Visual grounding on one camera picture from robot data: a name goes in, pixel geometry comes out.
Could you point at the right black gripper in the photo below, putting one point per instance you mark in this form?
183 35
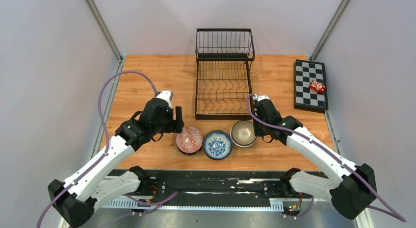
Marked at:
258 133

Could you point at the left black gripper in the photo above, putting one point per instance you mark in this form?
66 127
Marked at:
175 125

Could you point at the blue floral bowl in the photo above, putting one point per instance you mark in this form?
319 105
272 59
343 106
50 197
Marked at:
217 145

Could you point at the black wire dish rack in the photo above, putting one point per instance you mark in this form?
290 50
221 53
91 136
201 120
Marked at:
223 61

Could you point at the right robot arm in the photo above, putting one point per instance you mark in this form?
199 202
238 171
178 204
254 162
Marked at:
328 164

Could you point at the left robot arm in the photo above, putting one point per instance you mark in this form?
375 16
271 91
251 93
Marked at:
78 197

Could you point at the red patterned bowl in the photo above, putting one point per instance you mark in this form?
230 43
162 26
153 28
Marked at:
189 141

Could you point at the white orange bowl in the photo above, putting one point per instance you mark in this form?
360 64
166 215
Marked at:
242 134

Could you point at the black white checkerboard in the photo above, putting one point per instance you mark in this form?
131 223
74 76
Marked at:
304 98

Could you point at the small red toy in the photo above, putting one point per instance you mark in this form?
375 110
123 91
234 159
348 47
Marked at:
316 86

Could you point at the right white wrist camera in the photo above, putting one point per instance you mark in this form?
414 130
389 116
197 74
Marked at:
257 98

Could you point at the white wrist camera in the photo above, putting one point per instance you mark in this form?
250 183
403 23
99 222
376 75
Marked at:
166 95
257 98

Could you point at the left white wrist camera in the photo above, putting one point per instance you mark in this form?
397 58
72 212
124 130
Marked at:
166 95

